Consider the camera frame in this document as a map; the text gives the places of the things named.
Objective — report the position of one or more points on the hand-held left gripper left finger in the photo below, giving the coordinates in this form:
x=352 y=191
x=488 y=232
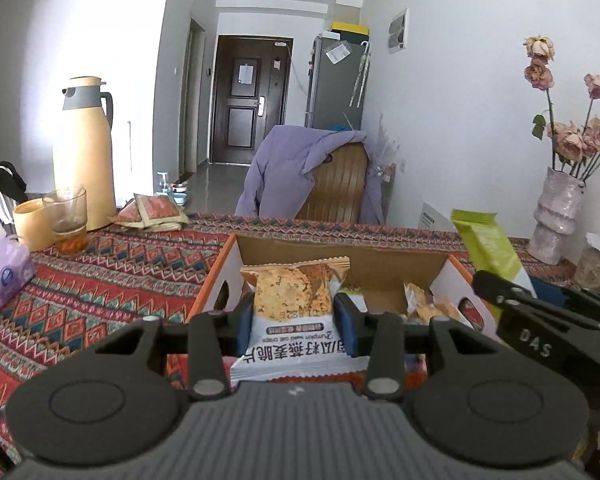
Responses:
x=246 y=330

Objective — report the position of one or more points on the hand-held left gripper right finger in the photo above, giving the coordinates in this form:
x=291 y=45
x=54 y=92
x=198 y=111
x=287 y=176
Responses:
x=344 y=330

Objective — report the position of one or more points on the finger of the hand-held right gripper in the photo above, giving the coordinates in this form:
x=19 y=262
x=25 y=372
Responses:
x=495 y=287
x=555 y=294

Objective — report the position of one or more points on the green and white snack packet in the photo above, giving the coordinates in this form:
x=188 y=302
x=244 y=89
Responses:
x=490 y=250

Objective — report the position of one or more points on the orange oat crisp packet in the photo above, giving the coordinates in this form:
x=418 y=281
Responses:
x=430 y=310
x=290 y=300

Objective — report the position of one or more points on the red cardboard box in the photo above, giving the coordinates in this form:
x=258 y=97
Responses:
x=380 y=270

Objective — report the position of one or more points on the glass jar with white lid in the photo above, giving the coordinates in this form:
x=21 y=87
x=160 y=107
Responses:
x=595 y=265

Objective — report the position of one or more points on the pink textured vase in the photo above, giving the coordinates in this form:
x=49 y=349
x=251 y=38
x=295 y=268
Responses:
x=555 y=210

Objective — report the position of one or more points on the white paper card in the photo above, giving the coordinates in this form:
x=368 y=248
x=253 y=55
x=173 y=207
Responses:
x=432 y=220

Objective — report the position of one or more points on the wooden chair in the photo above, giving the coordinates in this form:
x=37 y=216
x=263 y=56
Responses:
x=337 y=185

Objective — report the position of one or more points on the dried pink roses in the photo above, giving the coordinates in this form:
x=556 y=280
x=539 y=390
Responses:
x=575 y=142

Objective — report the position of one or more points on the purple jacket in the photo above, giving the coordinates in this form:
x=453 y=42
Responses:
x=275 y=170

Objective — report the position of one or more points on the pump bottle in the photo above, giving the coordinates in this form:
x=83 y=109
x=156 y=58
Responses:
x=164 y=187

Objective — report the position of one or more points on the dried reed bundle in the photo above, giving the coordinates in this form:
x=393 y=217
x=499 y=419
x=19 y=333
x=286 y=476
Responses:
x=387 y=145

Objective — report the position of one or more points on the dark brown entrance door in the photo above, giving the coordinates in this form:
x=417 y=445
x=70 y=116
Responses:
x=245 y=125

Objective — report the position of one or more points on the glass cup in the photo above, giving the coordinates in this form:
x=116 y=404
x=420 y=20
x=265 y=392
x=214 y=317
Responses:
x=67 y=215

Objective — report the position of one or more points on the grey interior door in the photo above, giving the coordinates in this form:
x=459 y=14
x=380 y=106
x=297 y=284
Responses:
x=194 y=110

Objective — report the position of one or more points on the yellow thermos jug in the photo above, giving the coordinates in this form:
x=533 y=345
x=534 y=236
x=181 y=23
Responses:
x=82 y=170

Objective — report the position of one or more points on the grey refrigerator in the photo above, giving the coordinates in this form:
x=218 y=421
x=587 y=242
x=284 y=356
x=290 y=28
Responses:
x=330 y=95

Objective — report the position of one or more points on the yellow mug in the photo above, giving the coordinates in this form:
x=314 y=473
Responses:
x=30 y=225

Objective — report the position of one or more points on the purple tissue pack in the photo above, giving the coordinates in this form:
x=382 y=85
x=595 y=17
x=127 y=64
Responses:
x=2 y=275

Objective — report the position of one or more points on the white folded umbrella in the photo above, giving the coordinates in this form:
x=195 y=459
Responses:
x=362 y=70

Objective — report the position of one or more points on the paper sheet on refrigerator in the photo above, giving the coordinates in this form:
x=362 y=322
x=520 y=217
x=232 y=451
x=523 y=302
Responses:
x=337 y=53

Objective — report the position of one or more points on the black bag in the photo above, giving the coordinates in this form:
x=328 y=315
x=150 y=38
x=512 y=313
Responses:
x=2 y=175

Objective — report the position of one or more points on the yellow box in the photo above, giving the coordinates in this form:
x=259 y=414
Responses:
x=350 y=27

